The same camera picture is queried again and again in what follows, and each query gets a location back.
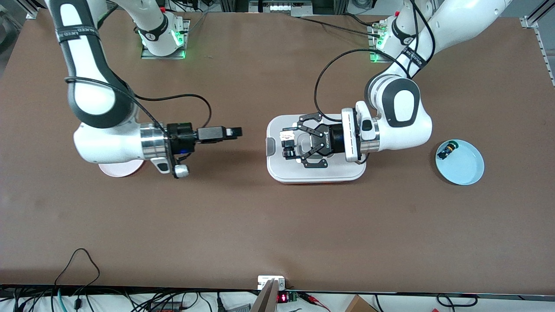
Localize black oval cable loop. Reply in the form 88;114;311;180
436;294;478;308

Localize aluminium bar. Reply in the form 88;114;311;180
249;279;279;312

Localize aluminium table edge rail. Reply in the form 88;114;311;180
535;27;555;87

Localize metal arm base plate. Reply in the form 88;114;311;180
140;18;191;60
369;23;393;64

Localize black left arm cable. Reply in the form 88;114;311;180
314;0;435;117

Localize aluminium frame profile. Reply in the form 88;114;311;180
520;0;552;29
24;0;46;19

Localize white lidded lunch box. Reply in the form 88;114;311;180
265;114;367;184

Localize black toy car green accent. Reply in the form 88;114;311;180
437;140;460;160

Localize pink round plate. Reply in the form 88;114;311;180
99;159;146;178

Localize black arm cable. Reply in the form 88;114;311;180
64;77;212;130
314;0;435;117

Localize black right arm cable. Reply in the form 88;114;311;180
64;77;212;130

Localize white power strip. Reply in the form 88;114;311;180
248;0;313;13

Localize brown cardboard box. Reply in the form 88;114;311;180
344;295;379;312

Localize small white box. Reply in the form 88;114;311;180
258;276;286;291

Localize black base power cable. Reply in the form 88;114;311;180
291;13;379;39

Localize red clip leads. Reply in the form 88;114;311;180
298;292;331;312

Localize light blue round plate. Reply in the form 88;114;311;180
435;139;485;186

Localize black looped cable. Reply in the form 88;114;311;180
54;248;101;299

